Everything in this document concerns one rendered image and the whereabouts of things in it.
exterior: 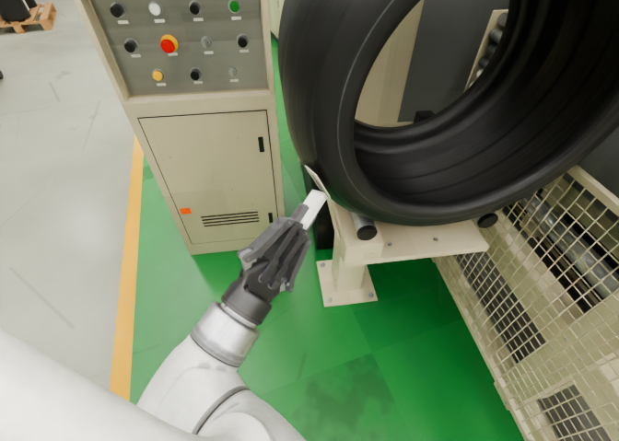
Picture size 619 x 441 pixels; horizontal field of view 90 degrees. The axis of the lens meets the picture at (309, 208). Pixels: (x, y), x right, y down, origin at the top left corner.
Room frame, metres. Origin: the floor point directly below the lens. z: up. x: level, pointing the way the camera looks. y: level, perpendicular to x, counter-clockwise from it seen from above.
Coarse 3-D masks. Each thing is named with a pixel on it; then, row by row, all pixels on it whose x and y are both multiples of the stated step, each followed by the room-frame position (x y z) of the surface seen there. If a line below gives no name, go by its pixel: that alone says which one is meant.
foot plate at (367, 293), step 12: (324, 264) 0.97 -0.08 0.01; (324, 276) 0.90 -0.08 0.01; (324, 288) 0.83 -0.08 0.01; (360, 288) 0.83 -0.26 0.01; (372, 288) 0.83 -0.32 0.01; (324, 300) 0.76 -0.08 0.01; (336, 300) 0.76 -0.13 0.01; (348, 300) 0.76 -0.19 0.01; (360, 300) 0.76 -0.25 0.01; (372, 300) 0.76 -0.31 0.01
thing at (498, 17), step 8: (496, 16) 0.98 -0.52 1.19; (504, 16) 0.96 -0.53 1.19; (488, 24) 0.98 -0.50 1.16; (496, 24) 0.98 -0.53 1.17; (504, 24) 0.94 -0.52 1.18; (488, 32) 0.98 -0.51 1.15; (496, 32) 0.95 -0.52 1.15; (488, 40) 0.98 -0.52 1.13; (496, 40) 0.93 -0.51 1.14; (480, 48) 0.98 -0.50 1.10; (488, 48) 0.97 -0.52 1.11; (480, 56) 0.98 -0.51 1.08; (488, 56) 0.98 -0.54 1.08; (480, 64) 0.96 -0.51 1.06; (472, 72) 0.98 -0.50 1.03; (480, 72) 0.97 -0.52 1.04; (472, 80) 0.98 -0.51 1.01
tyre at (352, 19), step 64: (320, 0) 0.43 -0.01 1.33; (384, 0) 0.40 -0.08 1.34; (512, 0) 0.76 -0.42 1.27; (576, 0) 0.69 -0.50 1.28; (320, 64) 0.41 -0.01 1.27; (512, 64) 0.74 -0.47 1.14; (576, 64) 0.63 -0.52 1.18; (320, 128) 0.40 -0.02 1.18; (384, 128) 0.73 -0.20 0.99; (448, 128) 0.72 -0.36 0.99; (512, 128) 0.64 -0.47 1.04; (576, 128) 0.54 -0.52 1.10; (384, 192) 0.43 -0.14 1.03; (448, 192) 0.55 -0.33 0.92; (512, 192) 0.44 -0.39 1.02
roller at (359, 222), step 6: (354, 216) 0.48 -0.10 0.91; (360, 216) 0.47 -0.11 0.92; (354, 222) 0.47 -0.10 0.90; (360, 222) 0.45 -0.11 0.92; (366, 222) 0.45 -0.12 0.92; (372, 222) 0.46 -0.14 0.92; (360, 228) 0.44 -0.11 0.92; (366, 228) 0.44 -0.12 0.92; (372, 228) 0.44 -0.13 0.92; (360, 234) 0.43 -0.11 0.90; (366, 234) 0.43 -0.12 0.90; (372, 234) 0.44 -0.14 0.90
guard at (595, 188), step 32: (608, 192) 0.46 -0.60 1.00; (448, 256) 0.75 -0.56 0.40; (512, 288) 0.48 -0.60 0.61; (576, 288) 0.37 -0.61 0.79; (576, 320) 0.32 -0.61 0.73; (512, 352) 0.35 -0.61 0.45; (544, 352) 0.31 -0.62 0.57; (576, 352) 0.27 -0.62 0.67; (512, 384) 0.29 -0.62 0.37; (576, 384) 0.22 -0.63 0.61; (608, 416) 0.15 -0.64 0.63
